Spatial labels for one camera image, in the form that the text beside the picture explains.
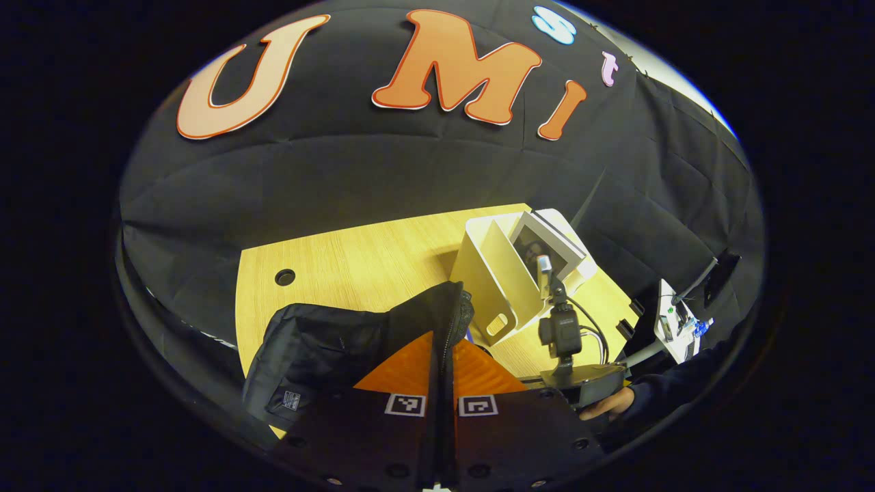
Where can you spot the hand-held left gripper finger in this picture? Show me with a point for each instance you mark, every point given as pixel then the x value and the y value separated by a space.
pixel 450 444
pixel 433 444

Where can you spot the black and white book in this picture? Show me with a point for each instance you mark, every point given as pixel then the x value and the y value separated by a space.
pixel 547 242

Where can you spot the white bookshelf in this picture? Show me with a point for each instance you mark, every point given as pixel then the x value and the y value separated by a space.
pixel 492 273

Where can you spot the black schoolbag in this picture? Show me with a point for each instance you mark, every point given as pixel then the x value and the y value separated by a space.
pixel 328 348

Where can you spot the black table edge clamp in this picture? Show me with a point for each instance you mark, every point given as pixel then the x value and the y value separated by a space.
pixel 626 329
pixel 636 307

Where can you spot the grey curved tube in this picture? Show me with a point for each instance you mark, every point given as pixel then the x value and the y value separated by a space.
pixel 646 354

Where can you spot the white desk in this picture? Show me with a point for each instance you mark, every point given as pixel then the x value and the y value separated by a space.
pixel 673 338

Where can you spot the blue bottle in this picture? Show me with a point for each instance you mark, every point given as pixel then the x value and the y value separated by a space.
pixel 699 328

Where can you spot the black monitor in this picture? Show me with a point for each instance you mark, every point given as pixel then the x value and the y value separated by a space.
pixel 721 277

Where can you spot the black backdrop cloth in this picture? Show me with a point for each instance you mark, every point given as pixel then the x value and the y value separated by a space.
pixel 342 178

